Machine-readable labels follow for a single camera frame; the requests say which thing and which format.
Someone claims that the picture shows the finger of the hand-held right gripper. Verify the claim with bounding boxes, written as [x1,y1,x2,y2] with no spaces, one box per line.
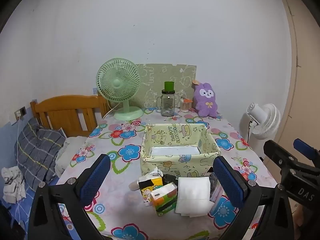
[263,139,300,180]
[293,138,320,162]

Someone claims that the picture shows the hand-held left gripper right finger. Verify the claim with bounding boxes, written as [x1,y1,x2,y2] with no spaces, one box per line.
[213,156,293,240]

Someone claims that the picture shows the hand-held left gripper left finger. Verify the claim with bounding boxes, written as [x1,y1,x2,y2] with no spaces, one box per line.
[27,153,111,240]

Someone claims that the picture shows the clear plastic package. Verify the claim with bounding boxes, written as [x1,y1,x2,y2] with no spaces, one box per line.
[208,172,223,203]

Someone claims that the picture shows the white towel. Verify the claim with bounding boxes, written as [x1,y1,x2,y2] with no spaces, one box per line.
[174,176,216,217]

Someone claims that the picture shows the yellow cartoon tissue pack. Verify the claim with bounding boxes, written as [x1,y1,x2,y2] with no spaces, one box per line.
[138,167,163,206]

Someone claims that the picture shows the printed fabric storage basket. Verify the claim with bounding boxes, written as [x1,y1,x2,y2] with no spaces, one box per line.
[140,123,222,178]

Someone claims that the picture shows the black cloth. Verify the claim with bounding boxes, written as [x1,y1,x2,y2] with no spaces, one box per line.
[162,173,178,186]

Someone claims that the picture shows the orange tissue pack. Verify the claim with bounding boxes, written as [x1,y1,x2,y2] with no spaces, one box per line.
[149,183,177,216]

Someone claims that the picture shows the white standing fan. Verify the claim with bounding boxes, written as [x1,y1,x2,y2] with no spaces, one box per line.
[239,102,281,152]

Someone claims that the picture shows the white blanket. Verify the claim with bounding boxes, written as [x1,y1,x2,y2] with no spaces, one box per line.
[55,136,88,177]

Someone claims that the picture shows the floral tablecloth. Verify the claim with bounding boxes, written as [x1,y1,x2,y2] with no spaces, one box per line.
[49,106,278,240]

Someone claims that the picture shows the grey plaid pillow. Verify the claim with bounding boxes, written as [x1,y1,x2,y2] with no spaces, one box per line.
[14,117,67,190]

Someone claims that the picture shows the beige door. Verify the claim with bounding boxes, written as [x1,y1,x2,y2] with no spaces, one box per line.
[280,0,320,155]

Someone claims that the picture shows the crumpled white cloth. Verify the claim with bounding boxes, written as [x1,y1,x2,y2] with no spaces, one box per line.
[1,166,27,203]

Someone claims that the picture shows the blue bed sheet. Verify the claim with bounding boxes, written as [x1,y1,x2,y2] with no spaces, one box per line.
[0,175,75,240]

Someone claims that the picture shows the purple plush bunny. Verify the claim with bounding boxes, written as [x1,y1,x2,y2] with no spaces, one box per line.
[192,80,222,119]

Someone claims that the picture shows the cotton swab container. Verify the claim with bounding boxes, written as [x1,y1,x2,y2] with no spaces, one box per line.
[180,97,193,113]

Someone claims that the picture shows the green desk fan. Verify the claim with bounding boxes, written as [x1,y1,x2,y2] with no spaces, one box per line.
[96,58,144,121]

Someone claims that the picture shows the glass jar with green lid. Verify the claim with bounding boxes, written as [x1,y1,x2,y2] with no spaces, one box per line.
[156,81,181,117]

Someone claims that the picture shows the white charging cable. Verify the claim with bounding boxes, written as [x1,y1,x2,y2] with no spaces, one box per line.
[14,115,23,167]

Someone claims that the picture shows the green patterned wall panel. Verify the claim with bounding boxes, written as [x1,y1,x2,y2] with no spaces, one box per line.
[135,64,197,110]

